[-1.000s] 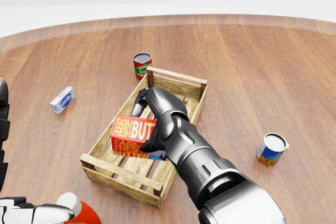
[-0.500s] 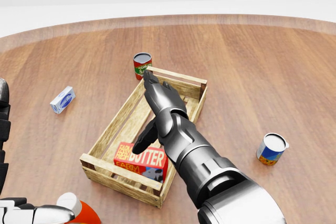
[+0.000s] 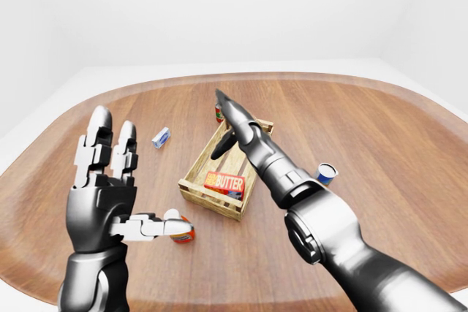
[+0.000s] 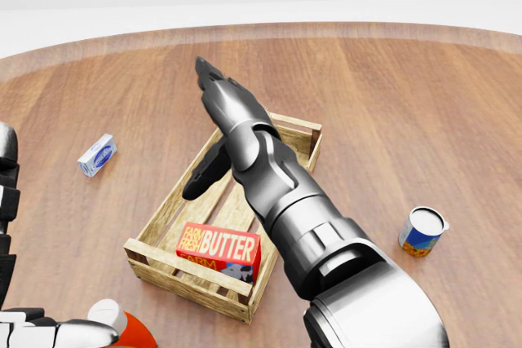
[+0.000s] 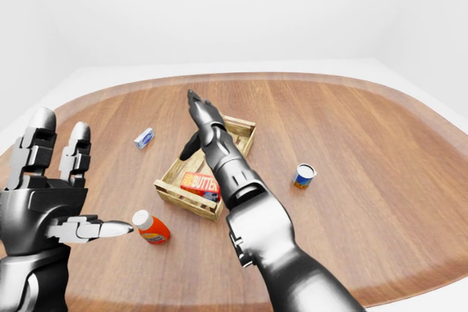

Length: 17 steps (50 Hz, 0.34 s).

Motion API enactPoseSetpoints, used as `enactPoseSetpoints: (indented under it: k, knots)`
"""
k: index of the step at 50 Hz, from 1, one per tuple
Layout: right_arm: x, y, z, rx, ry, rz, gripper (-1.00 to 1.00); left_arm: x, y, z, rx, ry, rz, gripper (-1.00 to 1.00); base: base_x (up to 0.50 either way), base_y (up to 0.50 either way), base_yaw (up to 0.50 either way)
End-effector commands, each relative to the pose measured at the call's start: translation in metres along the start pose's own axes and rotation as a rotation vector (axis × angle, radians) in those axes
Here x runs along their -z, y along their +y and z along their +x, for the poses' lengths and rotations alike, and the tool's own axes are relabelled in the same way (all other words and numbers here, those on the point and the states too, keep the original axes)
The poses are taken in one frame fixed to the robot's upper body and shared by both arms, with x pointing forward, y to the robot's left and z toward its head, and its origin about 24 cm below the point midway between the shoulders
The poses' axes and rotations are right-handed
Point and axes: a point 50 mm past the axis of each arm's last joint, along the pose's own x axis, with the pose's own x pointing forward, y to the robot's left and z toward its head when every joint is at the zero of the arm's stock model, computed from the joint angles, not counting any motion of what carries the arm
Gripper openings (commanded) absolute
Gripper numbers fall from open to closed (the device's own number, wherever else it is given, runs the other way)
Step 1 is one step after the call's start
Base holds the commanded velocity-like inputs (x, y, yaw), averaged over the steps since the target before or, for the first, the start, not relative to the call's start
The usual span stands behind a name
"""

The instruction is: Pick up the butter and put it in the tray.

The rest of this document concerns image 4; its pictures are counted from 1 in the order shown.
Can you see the red butter box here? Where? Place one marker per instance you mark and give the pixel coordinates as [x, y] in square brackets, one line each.
[220, 244]

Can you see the small white blue box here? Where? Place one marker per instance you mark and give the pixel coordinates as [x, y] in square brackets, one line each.
[98, 155]

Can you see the blue yellow tin can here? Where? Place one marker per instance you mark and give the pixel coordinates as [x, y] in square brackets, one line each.
[422, 232]

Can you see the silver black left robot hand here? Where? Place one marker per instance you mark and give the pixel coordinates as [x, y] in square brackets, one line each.
[9, 201]

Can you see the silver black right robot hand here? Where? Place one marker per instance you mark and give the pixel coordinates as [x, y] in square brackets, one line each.
[261, 160]

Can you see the wooden slat tray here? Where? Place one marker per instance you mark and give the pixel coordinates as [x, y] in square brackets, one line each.
[195, 283]

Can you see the orange bottle with white cap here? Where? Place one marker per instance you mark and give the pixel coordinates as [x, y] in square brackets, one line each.
[138, 331]

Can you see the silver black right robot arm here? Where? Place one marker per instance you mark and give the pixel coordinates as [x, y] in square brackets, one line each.
[346, 262]

